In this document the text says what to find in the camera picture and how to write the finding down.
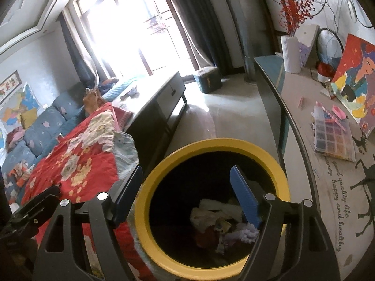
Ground lavender paper cupcake liner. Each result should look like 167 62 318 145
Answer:
224 223 259 244

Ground yellow rimmed black trash bin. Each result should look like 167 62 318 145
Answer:
134 138 290 280

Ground red floral tablecloth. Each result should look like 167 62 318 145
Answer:
22 103 154 280

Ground dark tv cabinet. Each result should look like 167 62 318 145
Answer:
254 55 374 280

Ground grey coffee table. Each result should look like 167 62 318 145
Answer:
112 72 188 176

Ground brown paper bag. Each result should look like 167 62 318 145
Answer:
83 88 106 115

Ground blue fabric sofa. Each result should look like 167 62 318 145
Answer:
0 77 141 206

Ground yellow cushion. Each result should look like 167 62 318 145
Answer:
20 108 38 130

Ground clear bead organizer box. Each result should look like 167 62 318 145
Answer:
311 105 356 163

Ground dark curtain left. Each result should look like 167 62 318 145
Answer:
57 13 99 89

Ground world map poster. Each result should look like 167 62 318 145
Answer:
1 83 41 138

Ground teal storage stool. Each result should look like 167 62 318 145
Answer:
193 66 222 94

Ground framed calligraphy banner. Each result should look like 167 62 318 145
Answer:
0 71 22 104

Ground colourful portrait painting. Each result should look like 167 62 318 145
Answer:
332 34 375 136

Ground round black mirror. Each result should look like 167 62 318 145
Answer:
315 27 344 71

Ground dark grey curtain right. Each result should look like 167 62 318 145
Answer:
172 0 235 75

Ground white vase red berries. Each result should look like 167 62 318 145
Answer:
279 0 315 74

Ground grey standing air conditioner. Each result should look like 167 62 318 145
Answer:
226 0 255 83

